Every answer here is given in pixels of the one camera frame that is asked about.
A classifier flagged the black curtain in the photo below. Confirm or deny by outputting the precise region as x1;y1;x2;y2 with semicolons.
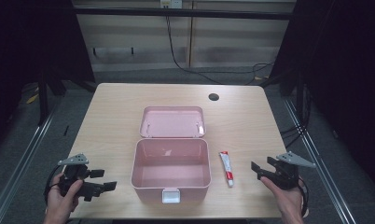
269;0;375;197
0;0;96;157

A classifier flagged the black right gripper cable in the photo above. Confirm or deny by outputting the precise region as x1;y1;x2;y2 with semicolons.
297;176;311;218

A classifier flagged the black metal stand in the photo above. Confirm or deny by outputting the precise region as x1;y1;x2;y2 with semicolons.
36;69;50;127

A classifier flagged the bundle of black floor cables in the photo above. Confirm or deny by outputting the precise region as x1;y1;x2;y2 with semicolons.
279;83;313;149

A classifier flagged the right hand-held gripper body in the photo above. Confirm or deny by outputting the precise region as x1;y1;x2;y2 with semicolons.
260;151;317;191

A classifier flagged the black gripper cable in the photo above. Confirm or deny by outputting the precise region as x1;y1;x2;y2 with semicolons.
43;164;65;207
297;176;311;218

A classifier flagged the white and red ointment tube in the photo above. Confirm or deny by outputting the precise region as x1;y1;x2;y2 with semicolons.
218;150;235;189

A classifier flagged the person's left hand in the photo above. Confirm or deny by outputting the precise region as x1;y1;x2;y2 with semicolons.
44;173;84;224

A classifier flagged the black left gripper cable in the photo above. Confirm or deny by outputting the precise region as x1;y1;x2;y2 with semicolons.
43;164;65;207

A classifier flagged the black horizontal metal bar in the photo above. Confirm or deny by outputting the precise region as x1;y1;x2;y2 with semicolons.
73;7;298;21

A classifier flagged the person's right hand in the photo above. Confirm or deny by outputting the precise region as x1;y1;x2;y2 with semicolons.
259;175;310;224

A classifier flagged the yellow floor tape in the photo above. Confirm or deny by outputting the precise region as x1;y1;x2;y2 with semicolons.
25;92;40;105

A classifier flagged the long black hanging cable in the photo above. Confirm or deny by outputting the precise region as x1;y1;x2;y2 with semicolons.
164;15;275;86

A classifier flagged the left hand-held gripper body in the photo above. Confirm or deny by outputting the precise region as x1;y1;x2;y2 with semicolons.
57;152;98;203

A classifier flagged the white wall power outlet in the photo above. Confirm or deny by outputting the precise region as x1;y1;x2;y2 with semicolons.
160;0;184;9

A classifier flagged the pink plastic storage box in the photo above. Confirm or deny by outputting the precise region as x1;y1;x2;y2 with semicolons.
131;105;213;205

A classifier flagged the metal floor rail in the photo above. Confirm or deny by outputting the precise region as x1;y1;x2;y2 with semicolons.
0;102;63;224
282;98;355;224

